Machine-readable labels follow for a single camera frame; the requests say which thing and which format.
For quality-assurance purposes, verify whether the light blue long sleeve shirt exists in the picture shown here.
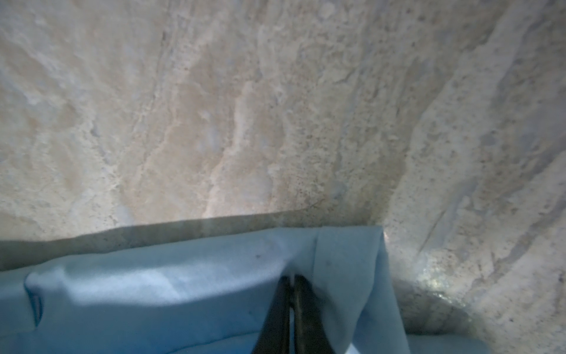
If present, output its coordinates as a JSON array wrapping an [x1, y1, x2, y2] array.
[[1, 227, 489, 353]]

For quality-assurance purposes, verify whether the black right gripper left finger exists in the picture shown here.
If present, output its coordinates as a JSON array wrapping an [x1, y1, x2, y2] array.
[[251, 277, 291, 354]]

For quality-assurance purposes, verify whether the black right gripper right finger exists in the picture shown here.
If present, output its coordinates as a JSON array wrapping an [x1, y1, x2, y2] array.
[[293, 275, 335, 354]]

